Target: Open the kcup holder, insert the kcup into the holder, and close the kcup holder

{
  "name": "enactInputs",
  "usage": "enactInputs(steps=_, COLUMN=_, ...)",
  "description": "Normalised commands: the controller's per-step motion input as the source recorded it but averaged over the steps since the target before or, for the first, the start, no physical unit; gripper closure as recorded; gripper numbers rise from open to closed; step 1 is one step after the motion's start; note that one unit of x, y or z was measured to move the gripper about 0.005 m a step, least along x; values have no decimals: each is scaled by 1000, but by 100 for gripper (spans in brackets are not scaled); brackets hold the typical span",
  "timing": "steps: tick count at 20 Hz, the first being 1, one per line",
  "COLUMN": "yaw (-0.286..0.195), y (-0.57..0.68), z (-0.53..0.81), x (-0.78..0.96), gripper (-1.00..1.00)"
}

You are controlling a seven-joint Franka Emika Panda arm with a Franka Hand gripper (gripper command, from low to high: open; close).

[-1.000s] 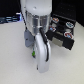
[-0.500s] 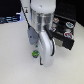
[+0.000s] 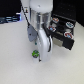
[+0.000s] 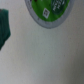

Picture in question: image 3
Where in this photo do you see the green lid kcup pod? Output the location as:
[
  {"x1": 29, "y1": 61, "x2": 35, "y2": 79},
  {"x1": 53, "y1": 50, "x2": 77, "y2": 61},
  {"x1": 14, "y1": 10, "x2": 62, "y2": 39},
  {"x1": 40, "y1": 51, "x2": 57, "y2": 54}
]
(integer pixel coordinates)
[{"x1": 32, "y1": 50, "x2": 39, "y2": 58}]

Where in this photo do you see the black kcup holder drawer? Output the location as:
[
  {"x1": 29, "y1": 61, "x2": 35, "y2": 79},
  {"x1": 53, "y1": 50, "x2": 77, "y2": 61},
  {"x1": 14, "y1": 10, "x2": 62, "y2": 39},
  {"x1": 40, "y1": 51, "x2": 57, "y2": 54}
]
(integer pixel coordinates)
[{"x1": 48, "y1": 15, "x2": 76, "y2": 50}]

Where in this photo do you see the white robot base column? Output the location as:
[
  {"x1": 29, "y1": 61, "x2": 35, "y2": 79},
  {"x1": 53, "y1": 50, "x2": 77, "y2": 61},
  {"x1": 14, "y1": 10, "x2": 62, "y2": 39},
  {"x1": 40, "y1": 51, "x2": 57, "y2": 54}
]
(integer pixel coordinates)
[{"x1": 21, "y1": 0, "x2": 29, "y2": 18}]

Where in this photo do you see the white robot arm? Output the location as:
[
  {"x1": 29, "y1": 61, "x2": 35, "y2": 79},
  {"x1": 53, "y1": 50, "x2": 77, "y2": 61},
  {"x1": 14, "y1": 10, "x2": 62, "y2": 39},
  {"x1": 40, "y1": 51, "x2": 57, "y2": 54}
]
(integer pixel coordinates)
[{"x1": 28, "y1": 0, "x2": 53, "y2": 62}]

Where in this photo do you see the red lid kcup middle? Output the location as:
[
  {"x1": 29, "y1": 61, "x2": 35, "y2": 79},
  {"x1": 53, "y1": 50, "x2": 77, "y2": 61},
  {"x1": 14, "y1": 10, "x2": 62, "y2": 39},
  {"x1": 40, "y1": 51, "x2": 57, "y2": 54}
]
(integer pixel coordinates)
[{"x1": 64, "y1": 30, "x2": 73, "y2": 37}]

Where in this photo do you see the red lid kcup left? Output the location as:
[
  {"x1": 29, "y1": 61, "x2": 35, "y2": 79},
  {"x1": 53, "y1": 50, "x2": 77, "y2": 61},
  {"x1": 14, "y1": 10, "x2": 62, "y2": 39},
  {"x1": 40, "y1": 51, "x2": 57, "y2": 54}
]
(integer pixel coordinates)
[{"x1": 51, "y1": 17, "x2": 59, "y2": 23}]

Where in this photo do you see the black monitor on left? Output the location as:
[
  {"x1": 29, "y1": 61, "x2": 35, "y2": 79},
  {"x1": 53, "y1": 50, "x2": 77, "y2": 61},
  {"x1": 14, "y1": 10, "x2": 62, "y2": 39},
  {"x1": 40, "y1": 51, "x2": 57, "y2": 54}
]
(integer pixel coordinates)
[{"x1": 0, "y1": 0, "x2": 21, "y2": 24}]

